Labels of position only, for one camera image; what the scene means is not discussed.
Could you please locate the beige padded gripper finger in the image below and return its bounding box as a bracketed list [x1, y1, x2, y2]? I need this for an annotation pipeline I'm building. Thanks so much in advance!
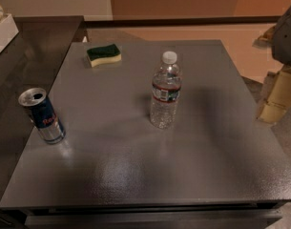
[257, 65, 291, 124]

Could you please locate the clear plastic water bottle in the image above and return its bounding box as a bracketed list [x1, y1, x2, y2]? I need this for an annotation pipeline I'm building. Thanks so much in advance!
[150, 51, 182, 129]

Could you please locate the green and yellow sponge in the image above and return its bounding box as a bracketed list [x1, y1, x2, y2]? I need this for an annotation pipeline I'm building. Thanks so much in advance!
[87, 44, 121, 67]

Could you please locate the blue silver Red Bull can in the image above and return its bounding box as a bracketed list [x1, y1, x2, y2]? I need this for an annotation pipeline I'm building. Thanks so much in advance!
[18, 88, 66, 144]

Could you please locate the white box on side table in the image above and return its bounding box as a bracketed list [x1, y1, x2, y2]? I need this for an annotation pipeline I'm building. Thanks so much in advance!
[0, 14, 19, 53]

